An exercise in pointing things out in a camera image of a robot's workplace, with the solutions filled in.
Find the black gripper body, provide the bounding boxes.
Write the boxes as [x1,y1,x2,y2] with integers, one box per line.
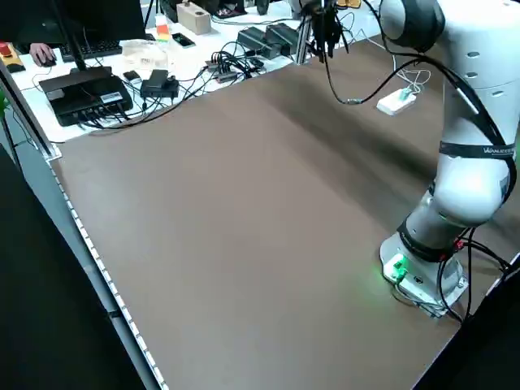
[302,0,339,22]

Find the white power strip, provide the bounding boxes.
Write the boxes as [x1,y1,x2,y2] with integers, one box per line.
[375,89,418,117]

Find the large black power adapter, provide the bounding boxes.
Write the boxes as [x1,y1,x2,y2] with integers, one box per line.
[237,26,281,58]
[266,22,304,54]

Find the small black power adapter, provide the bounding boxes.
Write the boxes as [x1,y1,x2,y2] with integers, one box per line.
[140,68,180,99]

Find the black usb hub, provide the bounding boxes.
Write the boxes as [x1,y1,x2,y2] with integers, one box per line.
[205,56,241,85]

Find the black smartphone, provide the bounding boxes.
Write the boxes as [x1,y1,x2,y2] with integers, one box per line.
[171,32,196,49]

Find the clear plastic bag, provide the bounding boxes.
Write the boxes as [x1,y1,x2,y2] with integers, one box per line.
[119,39,176,68]

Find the black computer monitor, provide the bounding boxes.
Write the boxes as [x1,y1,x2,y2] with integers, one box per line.
[52,0,148,44]

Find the black keyboard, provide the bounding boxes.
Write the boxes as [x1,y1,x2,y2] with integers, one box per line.
[60,39,124,62]

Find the black monitor stand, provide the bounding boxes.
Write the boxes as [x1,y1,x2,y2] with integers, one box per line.
[54,0,113,76]

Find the black docking box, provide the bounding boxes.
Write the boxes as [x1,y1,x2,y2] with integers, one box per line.
[38,67,134,128]

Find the yellow emergency stop box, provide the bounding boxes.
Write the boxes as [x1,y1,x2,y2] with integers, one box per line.
[0,40,26,74]

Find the aluminium post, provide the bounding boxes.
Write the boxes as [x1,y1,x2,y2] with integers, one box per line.
[294,0,316,66]

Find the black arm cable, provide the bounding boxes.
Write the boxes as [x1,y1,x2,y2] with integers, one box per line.
[323,0,519,204]

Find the thin white charger cable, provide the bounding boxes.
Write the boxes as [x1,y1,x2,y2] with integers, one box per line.
[396,68,431,97]

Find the black base power cable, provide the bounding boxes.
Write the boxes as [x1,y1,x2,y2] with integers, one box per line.
[436,237,513,326]

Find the aluminium table frame rail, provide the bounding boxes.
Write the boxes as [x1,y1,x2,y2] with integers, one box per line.
[0,60,170,390]

